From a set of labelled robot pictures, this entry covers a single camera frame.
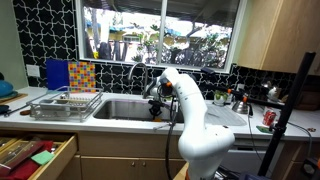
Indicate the silver spoon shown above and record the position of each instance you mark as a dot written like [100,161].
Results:
[163,126]

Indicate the orange plastic bowl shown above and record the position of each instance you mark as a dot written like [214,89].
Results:
[157,119]

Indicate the green cloth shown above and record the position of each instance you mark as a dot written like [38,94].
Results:
[42,157]

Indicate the cat figurine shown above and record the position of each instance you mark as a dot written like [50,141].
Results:
[273,92]

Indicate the blue cutting board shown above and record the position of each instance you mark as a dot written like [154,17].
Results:
[57,74]

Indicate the red cloth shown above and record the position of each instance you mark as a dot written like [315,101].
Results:
[23,170]

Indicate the wooden chopping board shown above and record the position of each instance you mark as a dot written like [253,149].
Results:
[15,98]

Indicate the wooden base cabinet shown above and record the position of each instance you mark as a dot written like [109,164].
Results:
[133,150]

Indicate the black camera stand pole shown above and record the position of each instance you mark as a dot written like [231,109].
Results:
[286,110]

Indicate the wooden wall cabinet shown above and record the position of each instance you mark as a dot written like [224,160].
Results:
[283,33]

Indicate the red soda can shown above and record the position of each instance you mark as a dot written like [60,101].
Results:
[269,117]

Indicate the stainless steel sink basin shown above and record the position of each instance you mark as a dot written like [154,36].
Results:
[123,111]

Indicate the open wooden drawer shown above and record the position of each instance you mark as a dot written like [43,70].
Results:
[58,160]

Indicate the colourful mosaic cutting board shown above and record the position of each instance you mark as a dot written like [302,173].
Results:
[82,76]

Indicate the white dishwasher front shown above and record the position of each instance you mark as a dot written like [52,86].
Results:
[246,156]

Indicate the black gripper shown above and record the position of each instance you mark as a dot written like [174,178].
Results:
[155,106]

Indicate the green counter sponge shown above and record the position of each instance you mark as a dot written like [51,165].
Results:
[263,129]

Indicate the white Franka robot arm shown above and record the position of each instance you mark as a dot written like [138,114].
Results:
[200,133]

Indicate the teal blue pot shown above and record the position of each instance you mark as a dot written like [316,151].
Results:
[5,89]

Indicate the white wall outlet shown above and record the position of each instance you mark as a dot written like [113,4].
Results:
[33,70]

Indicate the brushed steel gooseneck faucet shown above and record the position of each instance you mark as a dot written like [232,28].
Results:
[133,68]

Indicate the small potted plant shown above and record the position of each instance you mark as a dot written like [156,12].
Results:
[220,97]

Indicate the white framed window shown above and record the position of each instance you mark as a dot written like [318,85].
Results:
[133,30]

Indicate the silver kettle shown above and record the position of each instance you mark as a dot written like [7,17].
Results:
[240,107]

